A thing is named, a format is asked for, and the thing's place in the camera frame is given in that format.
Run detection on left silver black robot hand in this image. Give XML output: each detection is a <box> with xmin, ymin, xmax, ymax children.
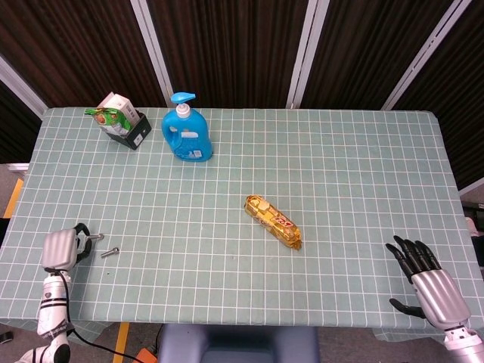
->
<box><xmin>40</xmin><ymin>222</ymin><xmax>95</xmax><ymax>271</ymax></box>

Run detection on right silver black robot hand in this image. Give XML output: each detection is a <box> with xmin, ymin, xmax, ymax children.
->
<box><xmin>384</xmin><ymin>234</ymin><xmax>473</xmax><ymax>332</ymax></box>

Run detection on black equipment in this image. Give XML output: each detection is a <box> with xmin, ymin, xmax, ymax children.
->
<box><xmin>460</xmin><ymin>200</ymin><xmax>484</xmax><ymax>220</ymax></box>

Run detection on dark ribbed partition panel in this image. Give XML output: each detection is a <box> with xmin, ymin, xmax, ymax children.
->
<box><xmin>302</xmin><ymin>0</ymin><xmax>455</xmax><ymax>110</ymax></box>
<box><xmin>0</xmin><ymin>0</ymin><xmax>167</xmax><ymax>109</ymax></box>
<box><xmin>392</xmin><ymin>0</ymin><xmax>484</xmax><ymax>196</ymax></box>
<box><xmin>145</xmin><ymin>0</ymin><xmax>311</xmax><ymax>109</ymax></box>
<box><xmin>0</xmin><ymin>81</ymin><xmax>43</xmax><ymax>164</ymax></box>

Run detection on orange device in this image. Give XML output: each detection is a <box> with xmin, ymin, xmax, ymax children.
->
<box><xmin>134</xmin><ymin>348</ymin><xmax>162</xmax><ymax>363</ymax></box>

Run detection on dark green open box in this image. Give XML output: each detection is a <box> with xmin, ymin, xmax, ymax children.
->
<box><xmin>106</xmin><ymin>110</ymin><xmax>153</xmax><ymax>151</ymax></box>

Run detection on green snack bag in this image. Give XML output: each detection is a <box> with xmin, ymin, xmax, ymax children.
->
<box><xmin>83</xmin><ymin>107</ymin><xmax>133</xmax><ymax>136</ymax></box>

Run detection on white carton box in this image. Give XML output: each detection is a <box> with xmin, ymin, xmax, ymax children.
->
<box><xmin>97</xmin><ymin>92</ymin><xmax>139</xmax><ymax>128</ymax></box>

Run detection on blue pump detergent bottle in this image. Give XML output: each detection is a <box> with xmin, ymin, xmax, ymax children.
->
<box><xmin>161</xmin><ymin>92</ymin><xmax>213</xmax><ymax>163</ymax></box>

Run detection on green checked tablecloth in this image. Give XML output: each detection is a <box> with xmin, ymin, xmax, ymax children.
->
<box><xmin>0</xmin><ymin>107</ymin><xmax>484</xmax><ymax>347</ymax></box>

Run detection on gold biscuit packet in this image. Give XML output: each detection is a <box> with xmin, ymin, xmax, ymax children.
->
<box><xmin>244</xmin><ymin>194</ymin><xmax>304</xmax><ymax>250</ymax></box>

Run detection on blue grey robot torso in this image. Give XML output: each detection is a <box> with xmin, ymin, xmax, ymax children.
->
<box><xmin>157</xmin><ymin>324</ymin><xmax>321</xmax><ymax>363</ymax></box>

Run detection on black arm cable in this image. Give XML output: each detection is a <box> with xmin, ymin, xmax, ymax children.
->
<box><xmin>56</xmin><ymin>270</ymin><xmax>150</xmax><ymax>363</ymax></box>

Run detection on white partition frame post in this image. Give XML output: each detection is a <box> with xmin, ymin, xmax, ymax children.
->
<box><xmin>0</xmin><ymin>54</ymin><xmax>45</xmax><ymax>121</ymax></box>
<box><xmin>380</xmin><ymin>0</ymin><xmax>464</xmax><ymax>111</ymax></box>
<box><xmin>286</xmin><ymin>0</ymin><xmax>323</xmax><ymax>110</ymax></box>
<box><xmin>130</xmin><ymin>0</ymin><xmax>172</xmax><ymax>109</ymax></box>

